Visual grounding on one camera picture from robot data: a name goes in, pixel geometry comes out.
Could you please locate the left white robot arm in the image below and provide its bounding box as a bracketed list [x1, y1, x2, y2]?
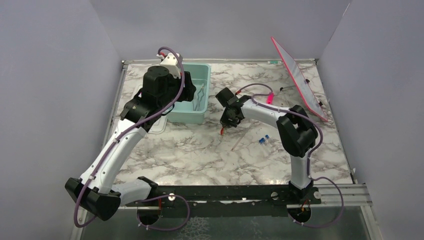
[65, 65, 196, 221]

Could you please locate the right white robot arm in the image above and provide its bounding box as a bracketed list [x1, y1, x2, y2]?
[215, 87, 319, 204]

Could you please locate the glass stirring rod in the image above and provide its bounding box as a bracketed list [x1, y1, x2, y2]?
[231, 128, 249, 151]

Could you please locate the teal plastic bin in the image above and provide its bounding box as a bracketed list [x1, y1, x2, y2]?
[167, 62, 211, 124]

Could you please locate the white bin lid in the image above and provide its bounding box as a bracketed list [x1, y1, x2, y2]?
[121, 84, 168, 135]

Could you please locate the pink highlighter marker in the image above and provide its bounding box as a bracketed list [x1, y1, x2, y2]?
[266, 92, 275, 105]

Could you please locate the whiteboard stand rod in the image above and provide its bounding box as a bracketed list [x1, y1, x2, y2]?
[279, 85, 296, 92]

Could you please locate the pink framed whiteboard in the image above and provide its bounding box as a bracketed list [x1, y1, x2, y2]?
[270, 36, 328, 122]

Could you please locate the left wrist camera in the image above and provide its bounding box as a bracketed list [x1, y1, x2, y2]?
[156, 52, 182, 79]

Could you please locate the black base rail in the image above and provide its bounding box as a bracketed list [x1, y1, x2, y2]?
[127, 185, 322, 218]

